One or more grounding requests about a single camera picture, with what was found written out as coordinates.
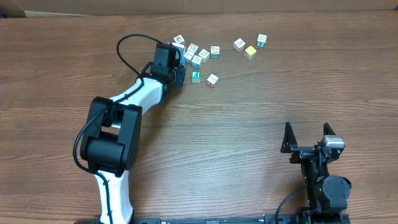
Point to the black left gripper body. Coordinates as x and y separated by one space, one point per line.
177 73

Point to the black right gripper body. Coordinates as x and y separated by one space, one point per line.
303 153

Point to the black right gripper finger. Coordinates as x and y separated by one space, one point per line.
289 141
327 130

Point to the blue letter wooden block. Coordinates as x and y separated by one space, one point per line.
180 51

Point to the sailboat picture wooden block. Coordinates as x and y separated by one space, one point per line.
188 56

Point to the green letter wooden block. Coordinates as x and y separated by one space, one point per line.
196 77

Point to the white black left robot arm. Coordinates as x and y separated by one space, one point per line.
109 141

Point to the red picture far-left block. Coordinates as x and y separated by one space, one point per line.
179 40

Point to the pretzel picture wooden block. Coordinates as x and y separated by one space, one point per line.
196 61

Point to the top row picture block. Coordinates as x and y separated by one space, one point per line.
193 48

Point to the turtle picture wooden block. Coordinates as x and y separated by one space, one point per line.
204 54

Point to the red letter wooden block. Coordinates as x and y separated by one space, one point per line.
212 80

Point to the green B wooden block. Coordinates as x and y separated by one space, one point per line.
215 51

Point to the red trim white block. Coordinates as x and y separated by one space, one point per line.
239 45

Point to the yellow wooden block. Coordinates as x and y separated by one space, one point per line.
250 52

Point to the teal trim white block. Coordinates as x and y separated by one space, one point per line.
261 40

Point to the cardboard sheet at back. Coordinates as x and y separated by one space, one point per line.
22 8

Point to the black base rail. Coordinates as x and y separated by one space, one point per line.
266 219

